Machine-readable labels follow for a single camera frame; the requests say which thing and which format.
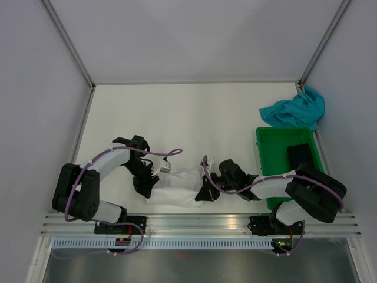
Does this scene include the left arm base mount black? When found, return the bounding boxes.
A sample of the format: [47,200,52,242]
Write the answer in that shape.
[94,216,147,236]

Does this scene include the green plastic bin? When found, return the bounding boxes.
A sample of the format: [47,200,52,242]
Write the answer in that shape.
[254,126,325,210]

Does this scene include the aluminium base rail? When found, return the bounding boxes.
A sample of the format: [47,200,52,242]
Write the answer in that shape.
[39,213,361,238]

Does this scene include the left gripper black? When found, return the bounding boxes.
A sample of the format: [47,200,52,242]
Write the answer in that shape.
[123,159,159,200]

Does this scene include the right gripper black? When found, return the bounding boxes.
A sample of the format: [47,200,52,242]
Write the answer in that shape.
[196,170,237,201]

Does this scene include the right aluminium frame post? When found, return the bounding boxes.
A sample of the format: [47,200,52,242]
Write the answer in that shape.
[295,0,353,93]

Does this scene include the aluminium frame post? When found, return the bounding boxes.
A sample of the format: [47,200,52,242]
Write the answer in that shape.
[295,0,353,93]
[40,0,95,90]

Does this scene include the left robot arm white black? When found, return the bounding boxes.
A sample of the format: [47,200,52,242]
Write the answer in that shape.
[52,136,159,233]

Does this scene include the black rolled t shirt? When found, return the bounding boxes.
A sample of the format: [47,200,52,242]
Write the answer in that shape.
[287,143,315,170]

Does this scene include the white slotted cable duct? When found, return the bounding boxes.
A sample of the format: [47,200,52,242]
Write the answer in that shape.
[52,237,273,250]

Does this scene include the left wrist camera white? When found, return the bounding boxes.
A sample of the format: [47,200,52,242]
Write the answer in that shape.
[152,159,171,176]

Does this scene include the left aluminium frame post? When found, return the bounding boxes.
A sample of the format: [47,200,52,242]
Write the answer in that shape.
[40,0,95,90]

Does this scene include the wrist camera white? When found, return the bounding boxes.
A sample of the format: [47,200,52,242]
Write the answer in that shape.
[200,155,214,176]
[152,159,171,176]

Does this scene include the teal t shirt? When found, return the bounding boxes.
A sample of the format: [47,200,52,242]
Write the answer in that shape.
[259,86,325,131]

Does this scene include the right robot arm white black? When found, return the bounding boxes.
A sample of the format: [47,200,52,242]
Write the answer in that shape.
[197,156,347,233]

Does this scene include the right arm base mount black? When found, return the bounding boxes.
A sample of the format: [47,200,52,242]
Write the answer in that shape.
[247,215,303,236]

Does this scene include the white t shirt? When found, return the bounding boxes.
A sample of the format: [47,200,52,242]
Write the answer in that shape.
[146,166,204,208]

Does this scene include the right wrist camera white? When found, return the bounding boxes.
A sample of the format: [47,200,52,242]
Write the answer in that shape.
[200,155,214,176]

